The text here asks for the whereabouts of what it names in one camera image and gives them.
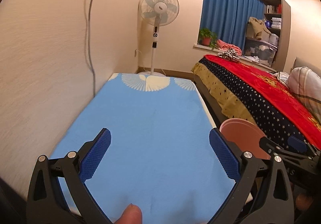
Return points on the navy star bed sheet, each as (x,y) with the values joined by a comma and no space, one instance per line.
(255,111)

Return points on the pink plastic trash bin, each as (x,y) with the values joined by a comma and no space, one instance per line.
(245,135)

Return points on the white standing fan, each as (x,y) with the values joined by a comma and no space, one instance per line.
(157,13)

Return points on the clear plastic storage box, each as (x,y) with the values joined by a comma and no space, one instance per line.
(259,51)

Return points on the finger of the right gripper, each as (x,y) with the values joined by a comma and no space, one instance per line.
(297,144)

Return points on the beige star bed skirt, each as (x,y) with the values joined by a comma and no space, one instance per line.
(222,101)

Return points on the red floral blanket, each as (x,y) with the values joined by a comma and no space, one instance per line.
(265,88)

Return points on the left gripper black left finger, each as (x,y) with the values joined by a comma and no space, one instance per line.
(91,154)

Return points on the potted green plant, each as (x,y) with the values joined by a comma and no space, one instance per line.
(207,38)

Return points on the person's left hand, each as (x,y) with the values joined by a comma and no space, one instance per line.
(131,215)

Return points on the wooden bookshelf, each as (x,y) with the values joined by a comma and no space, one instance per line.
(277,14)

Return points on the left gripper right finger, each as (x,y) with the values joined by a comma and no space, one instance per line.
(228,160)

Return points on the blue curtain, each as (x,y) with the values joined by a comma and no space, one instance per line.
(228,19)

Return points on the pink folded clothes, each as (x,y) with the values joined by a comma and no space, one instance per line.
(226,46)

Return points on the striped cloth on sill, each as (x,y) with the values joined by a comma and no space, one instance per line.
(230,54)

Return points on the plaid pillow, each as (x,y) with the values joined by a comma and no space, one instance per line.
(305,85)

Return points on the beige jacket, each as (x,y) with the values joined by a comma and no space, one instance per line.
(256,29)

